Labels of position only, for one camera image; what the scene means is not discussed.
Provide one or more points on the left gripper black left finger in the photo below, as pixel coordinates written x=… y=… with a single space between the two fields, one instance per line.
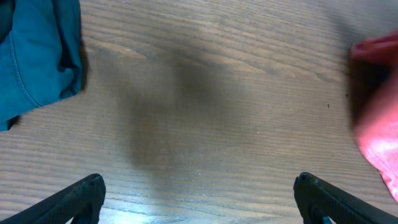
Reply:
x=79 y=203

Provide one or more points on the dark blue folded shirt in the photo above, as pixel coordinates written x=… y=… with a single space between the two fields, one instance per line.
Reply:
x=40 y=55

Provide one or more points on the orange red t-shirt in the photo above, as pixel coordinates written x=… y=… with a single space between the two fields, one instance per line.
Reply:
x=376 y=130

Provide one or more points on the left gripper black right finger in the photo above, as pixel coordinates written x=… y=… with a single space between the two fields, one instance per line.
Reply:
x=320 y=203

